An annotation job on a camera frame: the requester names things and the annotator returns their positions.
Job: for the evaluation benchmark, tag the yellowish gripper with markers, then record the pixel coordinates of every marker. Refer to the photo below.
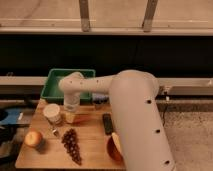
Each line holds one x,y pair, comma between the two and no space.
70,117

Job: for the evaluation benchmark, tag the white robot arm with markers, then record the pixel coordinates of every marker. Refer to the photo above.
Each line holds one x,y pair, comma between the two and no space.
137,121

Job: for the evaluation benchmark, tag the white paper cup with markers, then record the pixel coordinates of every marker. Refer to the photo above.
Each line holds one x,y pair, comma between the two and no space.
52,113

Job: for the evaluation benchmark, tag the dark grape bunch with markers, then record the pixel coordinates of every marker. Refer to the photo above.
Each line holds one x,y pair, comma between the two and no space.
70,142

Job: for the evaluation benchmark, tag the green plastic tray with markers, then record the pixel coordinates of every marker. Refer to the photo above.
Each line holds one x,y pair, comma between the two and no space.
51,92

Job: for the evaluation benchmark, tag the blue lidded small container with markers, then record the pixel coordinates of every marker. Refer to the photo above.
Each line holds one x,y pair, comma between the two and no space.
99,100

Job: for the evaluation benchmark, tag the black remote control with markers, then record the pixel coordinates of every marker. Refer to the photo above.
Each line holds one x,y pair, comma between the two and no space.
107,122

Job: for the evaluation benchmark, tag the red yellow apple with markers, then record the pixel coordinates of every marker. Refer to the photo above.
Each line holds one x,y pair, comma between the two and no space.
33,139

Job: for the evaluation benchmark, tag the brown bowl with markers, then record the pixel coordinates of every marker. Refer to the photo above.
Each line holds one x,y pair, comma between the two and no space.
112,150

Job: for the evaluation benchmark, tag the blue object left of table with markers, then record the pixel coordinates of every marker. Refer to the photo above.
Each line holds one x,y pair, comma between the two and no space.
10,116

